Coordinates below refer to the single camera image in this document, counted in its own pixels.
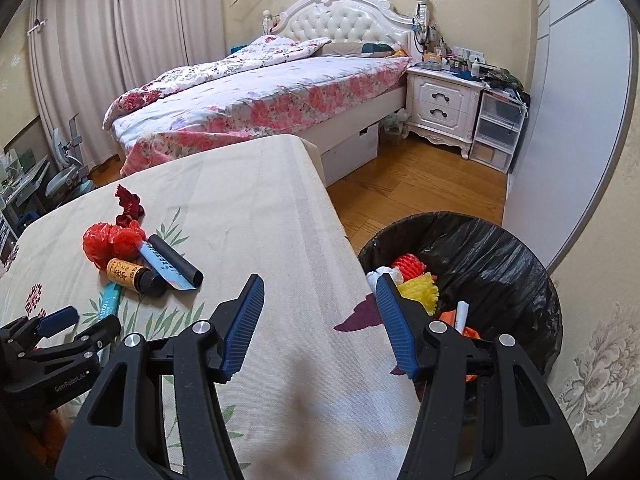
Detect orange plastic bag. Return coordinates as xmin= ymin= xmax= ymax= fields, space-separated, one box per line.
xmin=439 ymin=310 xmax=482 ymax=383

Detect floral bed sheet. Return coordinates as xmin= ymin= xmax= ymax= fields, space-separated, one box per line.
xmin=112 ymin=55 xmax=413 ymax=177

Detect bin with black liner bag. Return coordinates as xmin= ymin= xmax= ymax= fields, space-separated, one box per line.
xmin=357 ymin=211 xmax=565 ymax=411

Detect brown bottle yellow label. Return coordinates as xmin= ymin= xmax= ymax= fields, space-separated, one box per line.
xmin=106 ymin=258 xmax=168 ymax=297

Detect clear plastic drawer unit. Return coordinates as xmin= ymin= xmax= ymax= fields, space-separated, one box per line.
xmin=470 ymin=91 xmax=526 ymax=173

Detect grey sliding wardrobe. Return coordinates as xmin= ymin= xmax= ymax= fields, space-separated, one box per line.
xmin=502 ymin=0 xmax=636 ymax=271

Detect white tissue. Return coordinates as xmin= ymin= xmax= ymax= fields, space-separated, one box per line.
xmin=366 ymin=266 xmax=404 ymax=288

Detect white nightstand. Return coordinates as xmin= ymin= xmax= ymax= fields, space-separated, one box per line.
xmin=402 ymin=66 xmax=485 ymax=160

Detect white under-bed box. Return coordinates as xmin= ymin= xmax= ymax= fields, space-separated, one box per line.
xmin=319 ymin=124 xmax=380 ymax=187

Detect floral quilt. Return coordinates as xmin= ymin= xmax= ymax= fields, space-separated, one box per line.
xmin=102 ymin=36 xmax=333 ymax=131

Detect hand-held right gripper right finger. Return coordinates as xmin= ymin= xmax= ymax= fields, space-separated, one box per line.
xmin=375 ymin=275 xmax=588 ymax=480

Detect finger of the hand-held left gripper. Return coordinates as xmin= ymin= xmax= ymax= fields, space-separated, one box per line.
xmin=0 ymin=307 xmax=80 ymax=348
xmin=22 ymin=314 xmax=122 ymax=363

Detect red foam fruit net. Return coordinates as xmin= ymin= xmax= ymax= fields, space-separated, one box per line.
xmin=391 ymin=254 xmax=429 ymax=282

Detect beige pillow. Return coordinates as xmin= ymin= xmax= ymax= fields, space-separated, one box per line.
xmin=320 ymin=40 xmax=401 ymax=57

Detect crumpled clear plastic bag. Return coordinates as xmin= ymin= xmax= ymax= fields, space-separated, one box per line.
xmin=382 ymin=109 xmax=412 ymax=137

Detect white bed frame tufted headboard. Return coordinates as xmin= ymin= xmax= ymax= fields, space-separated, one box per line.
xmin=102 ymin=0 xmax=423 ymax=191

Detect cluttered desk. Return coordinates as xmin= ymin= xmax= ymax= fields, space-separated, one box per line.
xmin=0 ymin=147 xmax=56 ymax=241

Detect floral beige tablecloth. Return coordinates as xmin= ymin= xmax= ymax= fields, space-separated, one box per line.
xmin=0 ymin=134 xmax=421 ymax=480

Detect black tube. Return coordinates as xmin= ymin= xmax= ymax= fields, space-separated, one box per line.
xmin=148 ymin=233 xmax=205 ymax=290

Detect red plastic mesh bag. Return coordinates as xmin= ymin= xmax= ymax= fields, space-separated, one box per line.
xmin=82 ymin=221 xmax=149 ymax=261

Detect yellow foam net bundle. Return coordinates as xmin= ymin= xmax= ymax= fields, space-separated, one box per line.
xmin=397 ymin=271 xmax=441 ymax=317

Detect white paper roll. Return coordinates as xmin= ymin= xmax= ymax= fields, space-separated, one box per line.
xmin=453 ymin=301 xmax=472 ymax=335

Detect blue printed strip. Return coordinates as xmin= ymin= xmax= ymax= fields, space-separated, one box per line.
xmin=137 ymin=240 xmax=195 ymax=292

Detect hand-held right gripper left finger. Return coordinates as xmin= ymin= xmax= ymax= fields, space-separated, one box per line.
xmin=54 ymin=274 xmax=265 ymax=480

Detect long teal carton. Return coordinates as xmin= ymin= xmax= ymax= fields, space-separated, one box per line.
xmin=96 ymin=282 xmax=124 ymax=323

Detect beige pleated curtain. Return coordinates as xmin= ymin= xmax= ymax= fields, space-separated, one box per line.
xmin=27 ymin=0 xmax=226 ymax=173

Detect dark red wrapper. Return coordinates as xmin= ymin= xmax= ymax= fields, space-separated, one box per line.
xmin=114 ymin=184 xmax=147 ymax=227

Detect clutter of small bottles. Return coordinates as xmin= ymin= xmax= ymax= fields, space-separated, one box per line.
xmin=412 ymin=20 xmax=531 ymax=96

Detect grey office chair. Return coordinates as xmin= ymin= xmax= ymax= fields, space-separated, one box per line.
xmin=47 ymin=112 xmax=97 ymax=201

